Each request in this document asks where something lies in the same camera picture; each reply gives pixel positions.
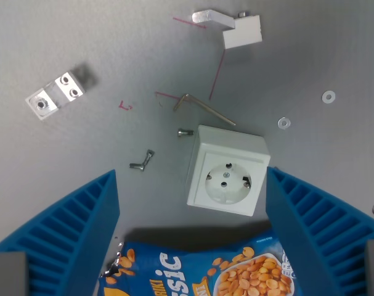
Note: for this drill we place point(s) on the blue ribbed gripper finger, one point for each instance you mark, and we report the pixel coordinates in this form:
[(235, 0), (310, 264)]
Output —
[(63, 222), (316, 222)]

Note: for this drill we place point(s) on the small hex socket screw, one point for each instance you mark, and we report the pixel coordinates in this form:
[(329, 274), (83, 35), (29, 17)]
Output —
[(185, 132), (149, 156), (136, 166)]

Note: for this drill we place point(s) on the flat metal washer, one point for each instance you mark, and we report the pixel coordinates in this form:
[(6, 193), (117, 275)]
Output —
[(328, 97), (284, 123)]

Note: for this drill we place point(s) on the aluminium block with holes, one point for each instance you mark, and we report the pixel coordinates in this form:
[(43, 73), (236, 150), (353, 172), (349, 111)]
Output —
[(55, 94)]

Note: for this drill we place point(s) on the blue peanut snack bag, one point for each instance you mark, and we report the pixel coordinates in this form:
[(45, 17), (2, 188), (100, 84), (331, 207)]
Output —
[(196, 268)]

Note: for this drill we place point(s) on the metal hex allen key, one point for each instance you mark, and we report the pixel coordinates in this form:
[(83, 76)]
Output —
[(202, 108)]

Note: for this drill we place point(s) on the white wall power socket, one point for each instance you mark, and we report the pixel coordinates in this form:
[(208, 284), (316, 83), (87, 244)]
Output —
[(226, 172)]

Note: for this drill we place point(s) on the aluminium angle bracket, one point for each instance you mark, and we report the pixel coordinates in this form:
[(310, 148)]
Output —
[(230, 27)]

